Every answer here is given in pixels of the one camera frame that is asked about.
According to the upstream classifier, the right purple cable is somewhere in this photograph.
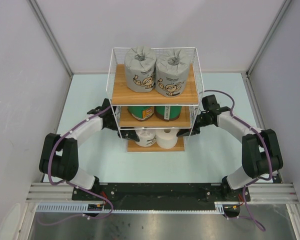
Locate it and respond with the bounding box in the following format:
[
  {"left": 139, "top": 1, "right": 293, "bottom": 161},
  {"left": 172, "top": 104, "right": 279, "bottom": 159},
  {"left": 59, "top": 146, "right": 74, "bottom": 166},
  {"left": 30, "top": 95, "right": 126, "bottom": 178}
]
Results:
[{"left": 198, "top": 89, "right": 276, "bottom": 231}]

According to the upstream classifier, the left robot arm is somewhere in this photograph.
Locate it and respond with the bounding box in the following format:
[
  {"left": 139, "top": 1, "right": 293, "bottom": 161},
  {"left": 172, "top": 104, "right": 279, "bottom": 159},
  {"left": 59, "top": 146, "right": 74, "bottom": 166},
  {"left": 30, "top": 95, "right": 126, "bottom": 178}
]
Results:
[{"left": 39, "top": 98, "right": 140, "bottom": 200}]

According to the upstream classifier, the white wire wooden shelf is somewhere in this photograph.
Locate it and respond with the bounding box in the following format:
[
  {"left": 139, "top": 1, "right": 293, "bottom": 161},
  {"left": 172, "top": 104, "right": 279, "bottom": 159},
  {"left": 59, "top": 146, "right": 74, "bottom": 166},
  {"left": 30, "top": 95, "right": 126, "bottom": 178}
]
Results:
[{"left": 105, "top": 46, "right": 204, "bottom": 153}]

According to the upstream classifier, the unwrapped white paper roll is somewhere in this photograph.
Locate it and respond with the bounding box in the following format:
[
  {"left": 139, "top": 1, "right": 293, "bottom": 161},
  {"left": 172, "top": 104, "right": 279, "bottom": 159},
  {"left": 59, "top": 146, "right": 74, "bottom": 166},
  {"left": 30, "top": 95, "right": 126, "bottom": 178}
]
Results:
[{"left": 155, "top": 128, "right": 179, "bottom": 149}]

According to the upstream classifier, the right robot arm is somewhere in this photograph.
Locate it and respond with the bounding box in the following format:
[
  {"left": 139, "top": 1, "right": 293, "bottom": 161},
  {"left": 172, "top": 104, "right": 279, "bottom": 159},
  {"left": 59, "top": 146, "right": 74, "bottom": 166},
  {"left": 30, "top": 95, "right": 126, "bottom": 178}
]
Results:
[{"left": 176, "top": 90, "right": 284, "bottom": 201}]

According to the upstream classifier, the grey roll back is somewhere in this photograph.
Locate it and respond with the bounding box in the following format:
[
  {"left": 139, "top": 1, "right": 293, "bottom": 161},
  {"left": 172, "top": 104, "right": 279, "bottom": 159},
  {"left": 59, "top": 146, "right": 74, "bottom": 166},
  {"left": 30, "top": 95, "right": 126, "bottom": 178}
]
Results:
[{"left": 124, "top": 46, "right": 157, "bottom": 93}]

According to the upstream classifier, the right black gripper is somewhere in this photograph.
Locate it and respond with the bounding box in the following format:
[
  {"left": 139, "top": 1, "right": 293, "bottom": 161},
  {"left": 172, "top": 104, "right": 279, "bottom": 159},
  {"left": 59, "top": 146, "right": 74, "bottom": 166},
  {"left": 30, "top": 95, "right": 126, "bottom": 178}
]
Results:
[{"left": 176, "top": 110, "right": 212, "bottom": 138}]

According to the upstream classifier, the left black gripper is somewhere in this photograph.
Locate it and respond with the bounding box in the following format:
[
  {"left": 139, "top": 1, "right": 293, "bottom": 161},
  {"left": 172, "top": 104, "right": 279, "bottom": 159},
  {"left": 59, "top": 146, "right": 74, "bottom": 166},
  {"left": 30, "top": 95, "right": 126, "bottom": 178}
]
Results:
[{"left": 106, "top": 116, "right": 140, "bottom": 142}]

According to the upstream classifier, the aluminium frame rail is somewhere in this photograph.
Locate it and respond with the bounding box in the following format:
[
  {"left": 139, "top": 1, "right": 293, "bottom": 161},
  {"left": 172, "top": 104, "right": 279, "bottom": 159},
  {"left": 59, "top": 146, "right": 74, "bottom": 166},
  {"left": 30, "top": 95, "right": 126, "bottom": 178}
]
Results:
[{"left": 26, "top": 182, "right": 78, "bottom": 203}]

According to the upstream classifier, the grey roll front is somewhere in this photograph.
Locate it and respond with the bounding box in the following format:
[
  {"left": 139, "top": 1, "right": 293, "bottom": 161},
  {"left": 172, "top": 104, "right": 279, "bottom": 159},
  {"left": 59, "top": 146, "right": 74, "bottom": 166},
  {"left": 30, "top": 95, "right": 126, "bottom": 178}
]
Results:
[{"left": 155, "top": 48, "right": 191, "bottom": 98}]

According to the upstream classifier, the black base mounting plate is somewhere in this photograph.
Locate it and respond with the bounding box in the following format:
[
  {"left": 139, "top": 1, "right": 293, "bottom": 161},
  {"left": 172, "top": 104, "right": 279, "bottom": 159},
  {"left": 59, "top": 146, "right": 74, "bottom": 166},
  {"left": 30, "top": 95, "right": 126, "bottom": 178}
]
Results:
[{"left": 72, "top": 181, "right": 251, "bottom": 219}]

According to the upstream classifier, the grey roll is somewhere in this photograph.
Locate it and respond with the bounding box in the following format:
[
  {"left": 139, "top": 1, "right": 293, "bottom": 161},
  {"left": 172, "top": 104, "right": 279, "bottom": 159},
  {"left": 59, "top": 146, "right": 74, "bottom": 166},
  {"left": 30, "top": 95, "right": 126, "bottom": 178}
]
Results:
[
  {"left": 155, "top": 48, "right": 191, "bottom": 98},
  {"left": 124, "top": 46, "right": 157, "bottom": 93}
]

